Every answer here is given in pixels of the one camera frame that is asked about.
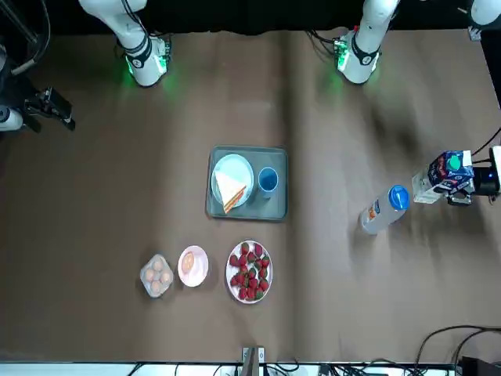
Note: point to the black backdrop curtain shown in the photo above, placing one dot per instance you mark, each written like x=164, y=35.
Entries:
x=254, y=15

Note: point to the clear bottle with blue cap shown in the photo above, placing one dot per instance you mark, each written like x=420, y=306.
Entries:
x=377, y=215

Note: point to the red strawberry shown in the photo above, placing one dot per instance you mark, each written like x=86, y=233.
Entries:
x=233, y=261
x=266, y=261
x=253, y=283
x=258, y=249
x=242, y=268
x=264, y=284
x=259, y=293
x=243, y=293
x=235, y=280
x=243, y=279
x=251, y=257
x=244, y=248

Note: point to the triangular sandwich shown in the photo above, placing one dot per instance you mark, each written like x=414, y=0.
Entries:
x=229, y=190

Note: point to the white strawberry plate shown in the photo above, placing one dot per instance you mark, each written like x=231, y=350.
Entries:
x=234, y=293

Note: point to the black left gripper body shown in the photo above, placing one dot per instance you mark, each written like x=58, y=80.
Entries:
x=483, y=182

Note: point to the aluminium profile post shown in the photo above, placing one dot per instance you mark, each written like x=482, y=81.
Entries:
x=252, y=362

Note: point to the clear plastic egg box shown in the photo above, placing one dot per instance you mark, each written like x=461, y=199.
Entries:
x=156, y=294

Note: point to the blue cup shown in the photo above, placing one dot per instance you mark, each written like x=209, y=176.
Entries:
x=268, y=181

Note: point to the black box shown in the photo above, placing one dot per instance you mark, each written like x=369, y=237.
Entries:
x=481, y=368

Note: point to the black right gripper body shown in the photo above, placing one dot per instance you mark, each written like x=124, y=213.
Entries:
x=37, y=103

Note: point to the milk carton with green cap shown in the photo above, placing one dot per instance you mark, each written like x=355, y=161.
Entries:
x=442, y=172

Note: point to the pale blue plate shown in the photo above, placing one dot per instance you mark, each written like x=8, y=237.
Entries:
x=231, y=164

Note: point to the pale orange egg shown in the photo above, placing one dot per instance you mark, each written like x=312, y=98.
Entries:
x=188, y=263

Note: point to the grey-green serving tray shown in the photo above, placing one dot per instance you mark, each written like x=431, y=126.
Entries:
x=280, y=211

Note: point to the brown egg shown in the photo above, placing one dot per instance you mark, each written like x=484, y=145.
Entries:
x=166, y=277
x=150, y=276
x=158, y=266
x=157, y=287

